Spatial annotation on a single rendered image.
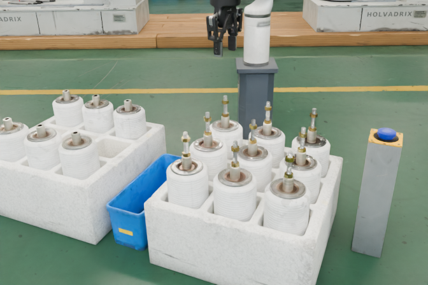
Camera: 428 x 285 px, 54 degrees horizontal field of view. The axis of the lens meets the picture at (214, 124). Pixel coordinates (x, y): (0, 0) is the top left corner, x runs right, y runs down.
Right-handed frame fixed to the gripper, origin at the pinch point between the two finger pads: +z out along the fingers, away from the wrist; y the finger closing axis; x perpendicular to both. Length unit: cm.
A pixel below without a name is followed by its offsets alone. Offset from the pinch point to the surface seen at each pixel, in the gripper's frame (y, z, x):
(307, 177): 11.6, 23.0, 28.3
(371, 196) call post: 2, 30, 41
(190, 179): 26.7, 22.5, 6.8
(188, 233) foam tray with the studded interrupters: 30.4, 34.0, 8.4
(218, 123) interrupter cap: 0.0, 21.7, -2.5
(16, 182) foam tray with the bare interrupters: 38, 33, -42
